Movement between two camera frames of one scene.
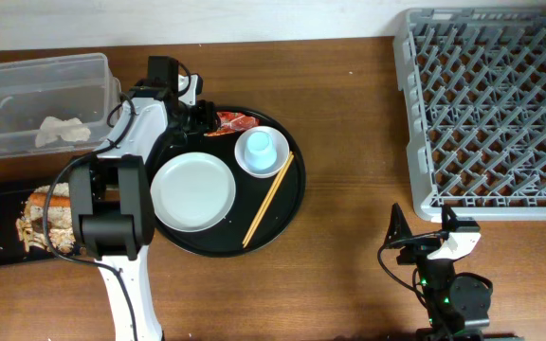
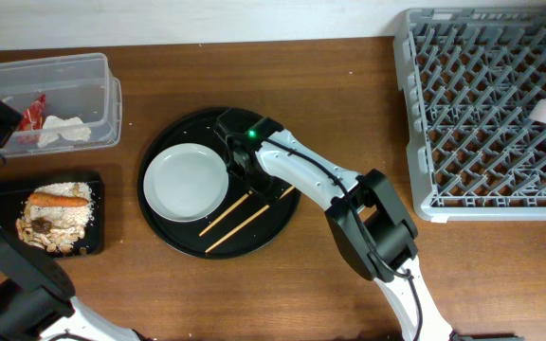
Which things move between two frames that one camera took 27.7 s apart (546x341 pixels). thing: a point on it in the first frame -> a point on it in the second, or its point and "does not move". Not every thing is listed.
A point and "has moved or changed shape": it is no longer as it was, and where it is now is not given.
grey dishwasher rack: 490,97 does not move
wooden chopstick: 264,209 -> 245,222
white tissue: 52,128 does not move
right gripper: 418,249 -> 238,162
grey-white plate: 192,191 has moved or changed shape
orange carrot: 37,199 does not move
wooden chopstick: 262,207 -> 231,208
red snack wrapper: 231,122 -> 32,118
